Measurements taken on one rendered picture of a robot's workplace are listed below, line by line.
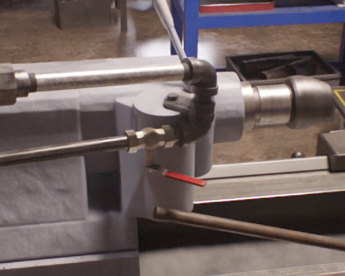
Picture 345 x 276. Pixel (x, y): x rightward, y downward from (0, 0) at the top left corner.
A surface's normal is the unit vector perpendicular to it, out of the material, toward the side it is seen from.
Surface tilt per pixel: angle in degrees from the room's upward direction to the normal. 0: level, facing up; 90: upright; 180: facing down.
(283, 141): 0
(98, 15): 90
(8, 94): 101
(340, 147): 0
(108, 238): 62
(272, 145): 0
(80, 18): 90
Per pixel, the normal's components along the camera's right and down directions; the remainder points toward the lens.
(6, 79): 0.44, -0.13
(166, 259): -0.11, -0.77
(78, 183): 0.13, 0.17
